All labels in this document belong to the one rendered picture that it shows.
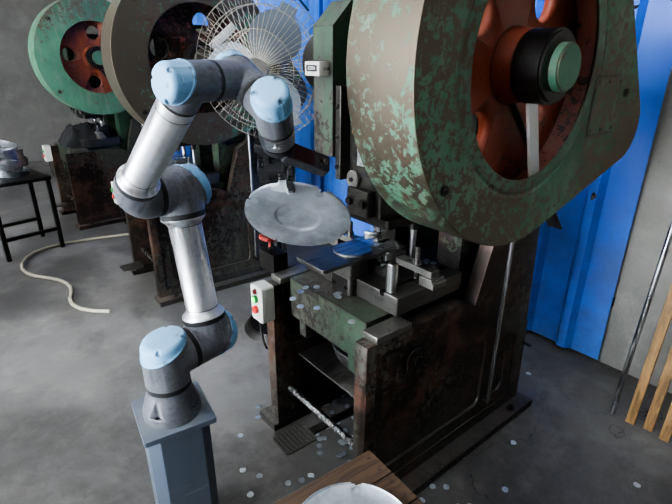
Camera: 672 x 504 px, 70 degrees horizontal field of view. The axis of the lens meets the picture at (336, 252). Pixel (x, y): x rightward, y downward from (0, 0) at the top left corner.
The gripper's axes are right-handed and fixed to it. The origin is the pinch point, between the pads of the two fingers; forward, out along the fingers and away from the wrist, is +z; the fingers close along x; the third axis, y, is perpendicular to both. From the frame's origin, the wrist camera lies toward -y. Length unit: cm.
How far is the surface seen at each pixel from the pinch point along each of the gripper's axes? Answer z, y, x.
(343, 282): 37.7, -13.5, 11.7
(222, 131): 103, 46, -95
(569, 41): -32, -58, -16
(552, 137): 1, -69, -17
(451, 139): -28.4, -32.4, 5.8
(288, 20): 34, 7, -97
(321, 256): 31.0, -6.6, 5.6
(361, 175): 20.9, -18.9, -17.0
